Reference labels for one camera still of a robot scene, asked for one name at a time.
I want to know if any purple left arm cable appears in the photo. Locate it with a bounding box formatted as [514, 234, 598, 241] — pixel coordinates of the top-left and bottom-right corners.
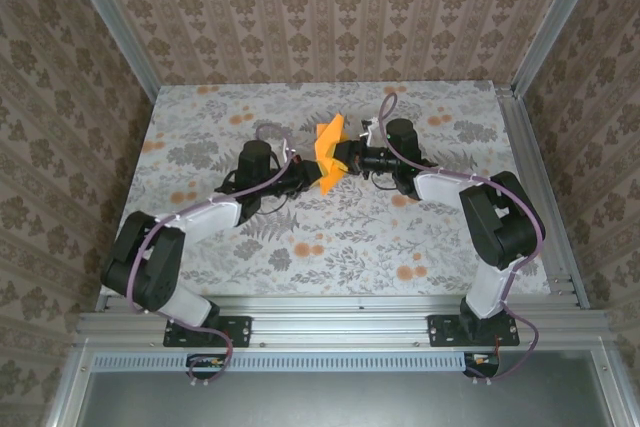
[127, 122, 296, 391]

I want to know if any short aluminium side rail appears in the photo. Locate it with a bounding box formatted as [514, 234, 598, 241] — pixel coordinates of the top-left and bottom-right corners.
[494, 86, 591, 311]

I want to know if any aluminium frame post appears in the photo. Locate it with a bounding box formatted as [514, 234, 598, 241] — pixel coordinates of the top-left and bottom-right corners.
[62, 0, 161, 101]
[512, 0, 609, 96]

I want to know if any grey slotted cable duct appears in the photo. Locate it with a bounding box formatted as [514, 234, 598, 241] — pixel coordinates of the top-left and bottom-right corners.
[92, 351, 496, 373]

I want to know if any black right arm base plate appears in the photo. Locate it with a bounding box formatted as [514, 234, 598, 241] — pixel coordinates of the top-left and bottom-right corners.
[428, 313, 521, 348]

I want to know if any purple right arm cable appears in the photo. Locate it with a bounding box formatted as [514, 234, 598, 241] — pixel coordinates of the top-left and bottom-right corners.
[378, 92, 545, 388]

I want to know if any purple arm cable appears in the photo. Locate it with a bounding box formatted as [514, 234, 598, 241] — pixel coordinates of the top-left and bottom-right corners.
[378, 92, 545, 388]
[127, 122, 296, 391]

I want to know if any floral patterned table cover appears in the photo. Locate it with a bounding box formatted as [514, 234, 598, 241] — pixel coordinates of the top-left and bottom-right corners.
[99, 80, 551, 298]

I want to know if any orange cloth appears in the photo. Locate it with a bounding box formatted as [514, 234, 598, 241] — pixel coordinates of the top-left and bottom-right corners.
[312, 114, 351, 197]

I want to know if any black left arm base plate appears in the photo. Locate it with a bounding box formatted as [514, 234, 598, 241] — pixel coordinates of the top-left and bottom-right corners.
[164, 315, 252, 348]

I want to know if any grey metal tray panel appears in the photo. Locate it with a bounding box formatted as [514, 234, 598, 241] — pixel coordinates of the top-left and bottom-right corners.
[47, 346, 640, 427]

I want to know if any long aluminium frame rail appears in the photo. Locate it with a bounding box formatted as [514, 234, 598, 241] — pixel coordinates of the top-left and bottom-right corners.
[74, 294, 609, 348]

